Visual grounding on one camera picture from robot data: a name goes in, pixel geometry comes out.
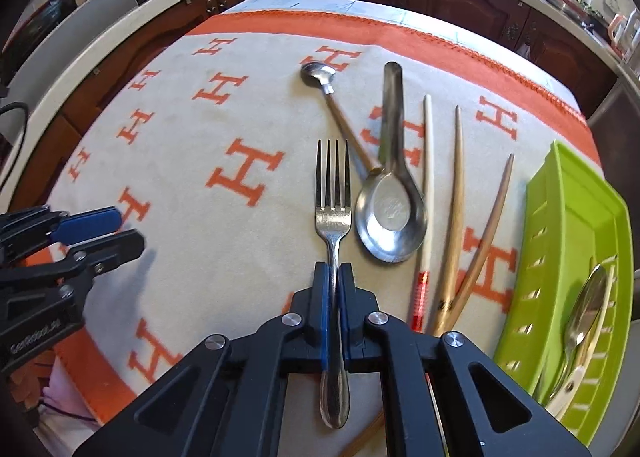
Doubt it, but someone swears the brown chopstick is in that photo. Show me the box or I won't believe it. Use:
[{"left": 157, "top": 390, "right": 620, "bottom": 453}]
[{"left": 340, "top": 153, "right": 516, "bottom": 457}]

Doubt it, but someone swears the white pink mug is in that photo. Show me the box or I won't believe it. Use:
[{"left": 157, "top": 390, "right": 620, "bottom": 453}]
[{"left": 606, "top": 7, "right": 640, "bottom": 60}]

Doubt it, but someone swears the white chopstick red striped end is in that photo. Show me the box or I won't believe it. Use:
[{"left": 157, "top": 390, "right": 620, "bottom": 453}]
[{"left": 410, "top": 94, "right": 434, "bottom": 331}]

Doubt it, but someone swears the steel fork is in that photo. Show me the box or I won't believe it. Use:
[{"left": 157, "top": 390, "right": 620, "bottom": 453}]
[{"left": 314, "top": 138, "right": 353, "bottom": 430}]

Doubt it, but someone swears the small spoon wooden handle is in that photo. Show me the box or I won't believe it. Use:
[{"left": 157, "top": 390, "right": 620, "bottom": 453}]
[{"left": 300, "top": 62, "right": 385, "bottom": 175}]

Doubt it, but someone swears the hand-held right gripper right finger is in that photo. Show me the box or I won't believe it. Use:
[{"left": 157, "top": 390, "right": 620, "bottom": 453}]
[{"left": 337, "top": 262, "right": 592, "bottom": 457}]

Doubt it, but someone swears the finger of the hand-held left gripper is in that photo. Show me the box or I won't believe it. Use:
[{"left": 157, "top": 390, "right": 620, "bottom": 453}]
[
  {"left": 0, "top": 229, "right": 147, "bottom": 296},
  {"left": 0, "top": 205, "right": 123, "bottom": 264}
]

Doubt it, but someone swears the large steel soup spoon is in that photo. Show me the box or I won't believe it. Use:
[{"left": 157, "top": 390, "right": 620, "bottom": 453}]
[{"left": 354, "top": 61, "right": 430, "bottom": 265}]

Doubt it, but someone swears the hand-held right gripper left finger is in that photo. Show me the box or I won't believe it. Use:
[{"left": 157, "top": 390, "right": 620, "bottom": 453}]
[{"left": 75, "top": 261, "right": 334, "bottom": 457}]

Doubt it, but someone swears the green plastic tray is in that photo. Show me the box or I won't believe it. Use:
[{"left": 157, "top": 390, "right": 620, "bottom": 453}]
[{"left": 492, "top": 140, "right": 635, "bottom": 457}]

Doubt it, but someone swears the black kitchen appliance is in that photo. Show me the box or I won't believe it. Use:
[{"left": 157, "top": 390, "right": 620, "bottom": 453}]
[{"left": 0, "top": 0, "right": 78, "bottom": 83}]

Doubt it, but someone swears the orange white printed blanket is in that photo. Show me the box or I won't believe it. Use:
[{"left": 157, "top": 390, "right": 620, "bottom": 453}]
[{"left": 22, "top": 0, "right": 603, "bottom": 457}]

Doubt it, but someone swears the white spoon handle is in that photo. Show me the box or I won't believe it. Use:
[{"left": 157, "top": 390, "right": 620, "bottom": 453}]
[{"left": 542, "top": 359, "right": 588, "bottom": 415}]

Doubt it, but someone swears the pale pink cloth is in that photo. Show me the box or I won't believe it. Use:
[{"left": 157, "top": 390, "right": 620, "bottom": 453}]
[{"left": 37, "top": 362, "right": 106, "bottom": 443}]

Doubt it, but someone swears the cream chopstick red patterned end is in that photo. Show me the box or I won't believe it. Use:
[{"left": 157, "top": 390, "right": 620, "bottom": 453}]
[{"left": 575, "top": 262, "right": 618, "bottom": 373}]

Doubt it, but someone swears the tan chopstick black band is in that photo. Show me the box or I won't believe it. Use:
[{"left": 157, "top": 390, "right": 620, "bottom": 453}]
[{"left": 430, "top": 106, "right": 466, "bottom": 338}]

